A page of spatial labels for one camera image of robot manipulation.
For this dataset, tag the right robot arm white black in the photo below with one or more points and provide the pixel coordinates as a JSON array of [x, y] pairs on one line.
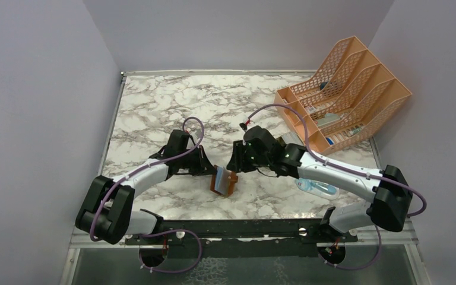
[[385, 193]]

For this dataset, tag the beige oval tray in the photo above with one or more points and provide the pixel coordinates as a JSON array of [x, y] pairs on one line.
[[290, 138]]

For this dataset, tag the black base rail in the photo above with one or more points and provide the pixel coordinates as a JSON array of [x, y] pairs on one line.
[[291, 237]]

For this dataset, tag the brown leather card holder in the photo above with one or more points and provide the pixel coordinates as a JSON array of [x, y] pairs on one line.
[[223, 181]]

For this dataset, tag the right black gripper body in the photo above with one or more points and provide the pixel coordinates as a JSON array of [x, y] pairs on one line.
[[253, 161]]

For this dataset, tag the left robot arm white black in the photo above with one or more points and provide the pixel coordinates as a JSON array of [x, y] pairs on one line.
[[107, 211]]

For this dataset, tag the orange plastic file organizer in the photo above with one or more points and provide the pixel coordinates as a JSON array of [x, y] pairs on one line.
[[349, 98]]

